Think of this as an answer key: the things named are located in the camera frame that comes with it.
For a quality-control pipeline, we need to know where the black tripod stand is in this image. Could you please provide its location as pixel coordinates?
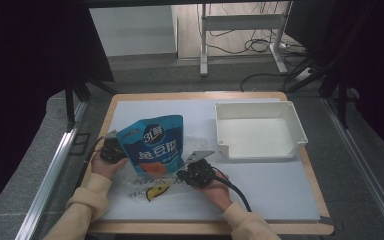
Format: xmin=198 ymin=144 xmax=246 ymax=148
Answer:
xmin=284 ymin=56 xmax=351 ymax=129

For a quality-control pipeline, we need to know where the black square floor frame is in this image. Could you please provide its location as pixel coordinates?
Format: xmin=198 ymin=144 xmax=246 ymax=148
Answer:
xmin=69 ymin=132 xmax=91 ymax=156

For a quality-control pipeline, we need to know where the white power strip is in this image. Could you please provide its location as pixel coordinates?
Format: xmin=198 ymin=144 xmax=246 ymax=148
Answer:
xmin=294 ymin=66 xmax=314 ymax=83

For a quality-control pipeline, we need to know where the black floor cable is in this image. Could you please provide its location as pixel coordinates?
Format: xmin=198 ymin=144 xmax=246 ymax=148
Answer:
xmin=239 ymin=72 xmax=289 ymax=93

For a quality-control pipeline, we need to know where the tangle of black floor cables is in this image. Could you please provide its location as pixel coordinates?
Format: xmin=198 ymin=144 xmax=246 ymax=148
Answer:
xmin=196 ymin=2 xmax=309 ymax=66

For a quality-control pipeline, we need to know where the white plastic tray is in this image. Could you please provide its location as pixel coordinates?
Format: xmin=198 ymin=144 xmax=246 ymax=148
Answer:
xmin=214 ymin=100 xmax=309 ymax=162

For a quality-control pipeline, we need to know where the dark curtain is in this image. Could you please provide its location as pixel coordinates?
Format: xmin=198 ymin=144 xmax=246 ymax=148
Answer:
xmin=286 ymin=0 xmax=384 ymax=164
xmin=0 ymin=0 xmax=115 ymax=221

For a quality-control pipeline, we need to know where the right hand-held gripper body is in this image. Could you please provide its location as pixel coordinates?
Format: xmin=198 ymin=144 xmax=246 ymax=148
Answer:
xmin=183 ymin=149 xmax=219 ymax=188

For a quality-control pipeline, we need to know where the white metal desk frame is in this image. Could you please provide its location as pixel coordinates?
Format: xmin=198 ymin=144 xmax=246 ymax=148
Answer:
xmin=199 ymin=1 xmax=293 ymax=77

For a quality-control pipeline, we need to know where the white cabinet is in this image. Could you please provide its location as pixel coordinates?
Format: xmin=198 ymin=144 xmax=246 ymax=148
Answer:
xmin=89 ymin=4 xmax=178 ymax=58

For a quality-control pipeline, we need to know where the silver aluminium rail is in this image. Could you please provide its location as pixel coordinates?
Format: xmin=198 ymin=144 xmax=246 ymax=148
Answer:
xmin=323 ymin=96 xmax=384 ymax=239
xmin=14 ymin=99 xmax=89 ymax=240

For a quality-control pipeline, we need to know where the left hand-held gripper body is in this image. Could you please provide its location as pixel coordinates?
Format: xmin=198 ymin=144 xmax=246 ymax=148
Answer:
xmin=99 ymin=129 xmax=128 ymax=164

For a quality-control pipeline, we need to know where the person's left hand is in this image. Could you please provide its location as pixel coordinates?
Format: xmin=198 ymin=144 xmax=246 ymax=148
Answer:
xmin=90 ymin=152 xmax=129 ymax=180

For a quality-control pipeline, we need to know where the clear plastic shopping bag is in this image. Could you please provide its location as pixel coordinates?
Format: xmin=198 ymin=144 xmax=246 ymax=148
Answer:
xmin=119 ymin=134 xmax=214 ymax=203

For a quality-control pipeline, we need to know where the person's right hand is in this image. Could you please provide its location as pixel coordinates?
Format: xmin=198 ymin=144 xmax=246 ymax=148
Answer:
xmin=194 ymin=171 xmax=233 ymax=212

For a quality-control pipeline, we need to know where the blue snack pouch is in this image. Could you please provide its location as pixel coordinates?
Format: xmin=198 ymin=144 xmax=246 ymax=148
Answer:
xmin=115 ymin=114 xmax=185 ymax=178

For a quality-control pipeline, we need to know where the right hand-held gripper cable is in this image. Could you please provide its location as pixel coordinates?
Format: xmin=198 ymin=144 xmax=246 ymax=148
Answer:
xmin=212 ymin=166 xmax=253 ymax=213

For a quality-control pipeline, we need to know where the wooden table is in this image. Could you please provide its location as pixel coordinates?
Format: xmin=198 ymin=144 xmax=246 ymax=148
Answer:
xmin=81 ymin=91 xmax=335 ymax=236

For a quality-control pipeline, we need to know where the light grey table mat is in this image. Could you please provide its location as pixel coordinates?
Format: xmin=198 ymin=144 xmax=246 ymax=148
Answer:
xmin=101 ymin=98 xmax=321 ymax=223

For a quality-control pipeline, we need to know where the black metal stand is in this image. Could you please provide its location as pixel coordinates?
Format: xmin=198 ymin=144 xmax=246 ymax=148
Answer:
xmin=63 ymin=76 xmax=119 ymax=133

